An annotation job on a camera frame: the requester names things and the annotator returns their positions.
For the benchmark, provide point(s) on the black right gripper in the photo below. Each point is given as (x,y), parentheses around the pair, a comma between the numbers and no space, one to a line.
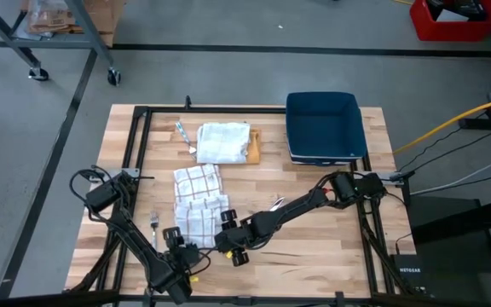
(239,238)

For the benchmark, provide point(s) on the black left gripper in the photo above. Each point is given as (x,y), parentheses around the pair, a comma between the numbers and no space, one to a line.
(186,257)

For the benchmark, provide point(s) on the white towel with red checks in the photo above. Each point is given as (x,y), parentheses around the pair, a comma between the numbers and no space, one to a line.
(196,183)

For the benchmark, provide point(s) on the orange towel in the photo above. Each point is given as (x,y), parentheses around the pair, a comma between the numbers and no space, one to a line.
(255,149)

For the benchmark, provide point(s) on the plain white towel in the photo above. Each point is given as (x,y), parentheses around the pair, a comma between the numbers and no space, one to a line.
(222,143)

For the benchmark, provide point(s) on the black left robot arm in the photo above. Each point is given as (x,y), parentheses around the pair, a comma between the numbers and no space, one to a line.
(134,239)

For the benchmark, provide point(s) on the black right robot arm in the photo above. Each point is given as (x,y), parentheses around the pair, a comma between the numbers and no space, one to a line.
(301,202)

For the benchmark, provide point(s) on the navy blue fabric bin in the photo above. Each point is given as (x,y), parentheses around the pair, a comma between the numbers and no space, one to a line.
(326,128)

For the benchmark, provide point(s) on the black Netgear box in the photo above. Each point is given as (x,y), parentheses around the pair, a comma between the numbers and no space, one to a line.
(409,279)

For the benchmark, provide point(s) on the black stand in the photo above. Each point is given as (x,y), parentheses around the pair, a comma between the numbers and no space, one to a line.
(454,221)

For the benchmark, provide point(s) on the brown cardboard box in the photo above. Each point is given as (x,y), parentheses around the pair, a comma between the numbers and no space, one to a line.
(109,17)

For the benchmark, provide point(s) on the plastic-wrapped brown packets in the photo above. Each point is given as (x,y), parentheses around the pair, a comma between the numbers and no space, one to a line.
(49,19)

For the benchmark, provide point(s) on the red plastic crate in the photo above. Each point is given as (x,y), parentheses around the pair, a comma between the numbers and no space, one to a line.
(458,32)

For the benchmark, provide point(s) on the black metal table frame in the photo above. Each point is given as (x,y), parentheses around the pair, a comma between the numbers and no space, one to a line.
(271,299)

